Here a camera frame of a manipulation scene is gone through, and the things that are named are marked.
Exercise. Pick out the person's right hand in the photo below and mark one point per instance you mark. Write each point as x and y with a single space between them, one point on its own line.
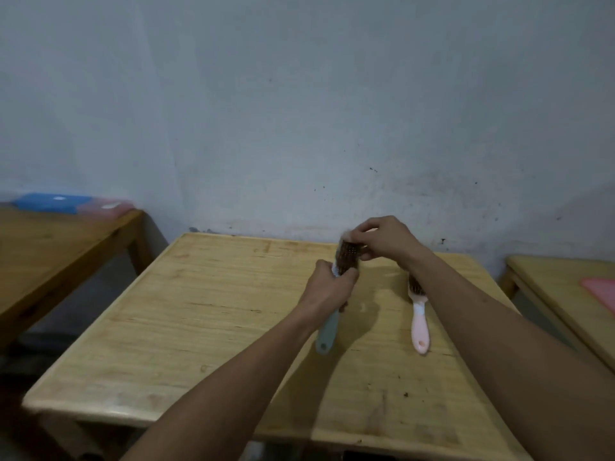
391 240

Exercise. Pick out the person's left hand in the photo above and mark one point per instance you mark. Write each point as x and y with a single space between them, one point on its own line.
324 290

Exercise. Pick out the person's right thumb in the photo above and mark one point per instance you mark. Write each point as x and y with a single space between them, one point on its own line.
369 253

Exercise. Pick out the person's left fingers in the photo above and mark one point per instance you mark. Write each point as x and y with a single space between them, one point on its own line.
350 283

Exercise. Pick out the person's left forearm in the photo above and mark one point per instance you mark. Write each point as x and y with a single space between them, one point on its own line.
230 393

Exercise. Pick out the person's right forearm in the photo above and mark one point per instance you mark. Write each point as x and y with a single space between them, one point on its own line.
504 350

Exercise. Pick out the wooden side table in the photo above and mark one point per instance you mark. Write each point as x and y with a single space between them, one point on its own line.
567 302
53 254

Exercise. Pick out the pink flat board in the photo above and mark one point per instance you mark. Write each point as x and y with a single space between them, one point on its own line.
601 291

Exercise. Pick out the pink plastic box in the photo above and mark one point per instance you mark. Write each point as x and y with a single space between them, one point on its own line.
109 208

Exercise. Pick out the blue plastic box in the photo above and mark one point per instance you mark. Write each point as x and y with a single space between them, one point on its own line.
50 203

